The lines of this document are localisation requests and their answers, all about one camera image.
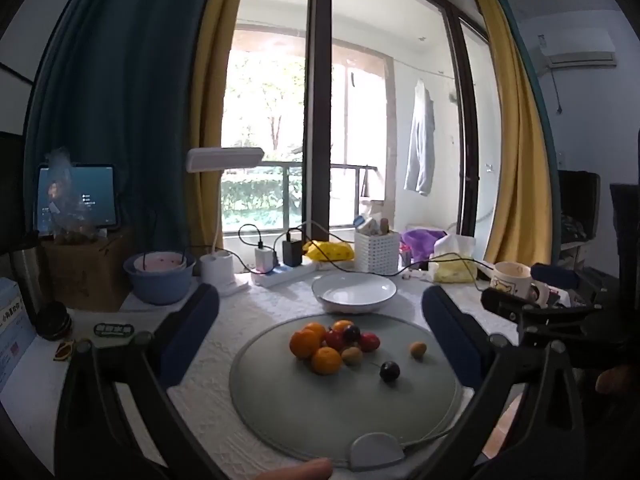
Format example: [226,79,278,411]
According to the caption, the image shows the clear case with green label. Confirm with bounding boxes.
[94,322,135,338]

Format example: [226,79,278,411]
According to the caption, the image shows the round grey-green placemat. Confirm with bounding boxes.
[229,314,463,471]

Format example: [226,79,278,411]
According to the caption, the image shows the blue printed box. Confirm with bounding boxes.
[0,277,37,391]

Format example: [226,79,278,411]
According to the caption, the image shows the white printed mug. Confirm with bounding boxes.
[492,261,550,306]

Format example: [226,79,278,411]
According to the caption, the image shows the person's left hand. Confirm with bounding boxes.
[260,457,334,480]

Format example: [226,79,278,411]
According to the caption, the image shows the black charger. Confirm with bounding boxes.
[282,232,304,267]

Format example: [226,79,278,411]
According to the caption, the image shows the dark sliding door frame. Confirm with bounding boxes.
[300,0,488,261]

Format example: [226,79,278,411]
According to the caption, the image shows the white power strip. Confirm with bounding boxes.
[250,262,317,288]

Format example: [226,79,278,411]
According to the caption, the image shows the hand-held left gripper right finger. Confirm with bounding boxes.
[421,285,588,480]

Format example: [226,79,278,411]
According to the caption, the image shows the pink bowl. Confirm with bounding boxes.
[135,252,187,273]

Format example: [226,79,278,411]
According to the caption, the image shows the tablet screen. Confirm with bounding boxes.
[36,164,120,237]

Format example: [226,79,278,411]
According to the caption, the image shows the yellow-framed glasses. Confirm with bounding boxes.
[52,340,93,361]

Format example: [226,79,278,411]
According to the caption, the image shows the yellow curtain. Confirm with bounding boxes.
[189,0,251,251]
[467,0,558,266]

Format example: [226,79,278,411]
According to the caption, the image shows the person's right hand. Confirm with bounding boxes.
[596,365,639,395]

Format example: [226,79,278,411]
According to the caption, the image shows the hanging grey shirt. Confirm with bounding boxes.
[404,79,436,196]

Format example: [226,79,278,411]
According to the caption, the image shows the blue plastic bowl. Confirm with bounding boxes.
[123,251,196,306]

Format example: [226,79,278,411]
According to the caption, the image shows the steel bottle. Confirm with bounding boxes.
[10,245,43,321]

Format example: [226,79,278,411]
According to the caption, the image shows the white desk lamp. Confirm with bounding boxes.
[186,147,265,296]

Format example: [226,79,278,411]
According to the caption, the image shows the white perforated basket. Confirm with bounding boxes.
[355,230,401,276]

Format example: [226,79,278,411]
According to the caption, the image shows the purple cloth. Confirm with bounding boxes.
[402,228,448,261]

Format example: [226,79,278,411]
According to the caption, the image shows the white textured tablecloth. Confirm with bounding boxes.
[65,260,526,480]

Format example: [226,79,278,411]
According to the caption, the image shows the teal curtain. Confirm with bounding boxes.
[25,0,221,261]

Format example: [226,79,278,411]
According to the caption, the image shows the yellow snack packet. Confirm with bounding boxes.
[303,241,355,262]

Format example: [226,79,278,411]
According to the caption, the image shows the cardboard box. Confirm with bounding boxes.
[42,232,136,311]

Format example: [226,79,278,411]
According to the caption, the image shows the yellow tissue pack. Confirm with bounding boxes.
[429,234,478,283]

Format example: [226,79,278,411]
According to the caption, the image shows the white air conditioner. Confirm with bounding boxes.
[537,27,617,68]

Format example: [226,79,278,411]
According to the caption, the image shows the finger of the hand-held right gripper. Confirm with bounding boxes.
[531,262,601,307]
[481,287,597,330]

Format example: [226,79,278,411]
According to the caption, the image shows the white round plate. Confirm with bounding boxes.
[311,272,398,315]

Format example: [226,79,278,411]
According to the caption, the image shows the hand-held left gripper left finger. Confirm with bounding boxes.
[55,282,236,480]

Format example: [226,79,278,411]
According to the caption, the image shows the balcony railing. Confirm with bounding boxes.
[220,160,378,231]

